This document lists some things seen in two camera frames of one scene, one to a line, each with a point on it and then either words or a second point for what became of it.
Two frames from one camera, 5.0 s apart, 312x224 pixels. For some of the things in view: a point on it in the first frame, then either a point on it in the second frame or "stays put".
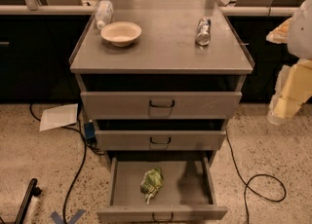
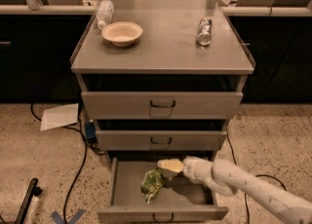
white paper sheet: [58, 117] stays put
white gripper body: [300, 37] -> [194, 168]
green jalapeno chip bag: [151, 181] stays put
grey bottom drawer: [185, 195] stays put
